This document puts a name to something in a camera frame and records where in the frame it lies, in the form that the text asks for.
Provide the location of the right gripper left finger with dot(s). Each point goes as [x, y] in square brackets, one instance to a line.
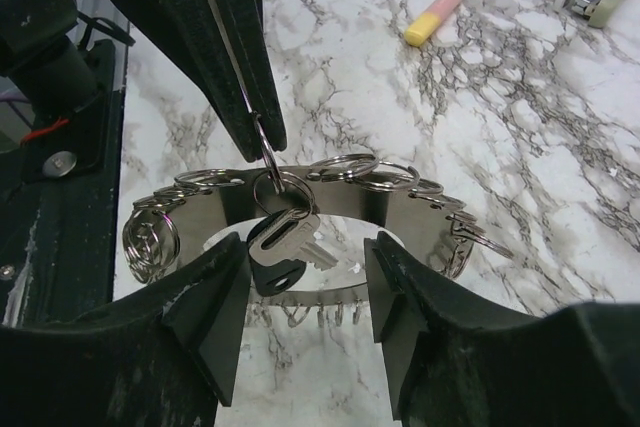
[165, 355]

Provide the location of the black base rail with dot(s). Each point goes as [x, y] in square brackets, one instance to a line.
[59, 203]

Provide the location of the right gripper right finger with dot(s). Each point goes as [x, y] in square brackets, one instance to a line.
[454, 358]

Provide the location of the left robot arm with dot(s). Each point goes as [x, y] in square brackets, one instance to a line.
[32, 31]

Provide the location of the silver key black head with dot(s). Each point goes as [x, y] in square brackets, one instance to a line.
[281, 246]

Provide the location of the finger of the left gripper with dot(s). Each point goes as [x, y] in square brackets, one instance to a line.
[241, 27]
[185, 31]

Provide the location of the pink yellow highlighter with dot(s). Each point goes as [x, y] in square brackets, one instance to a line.
[421, 29]

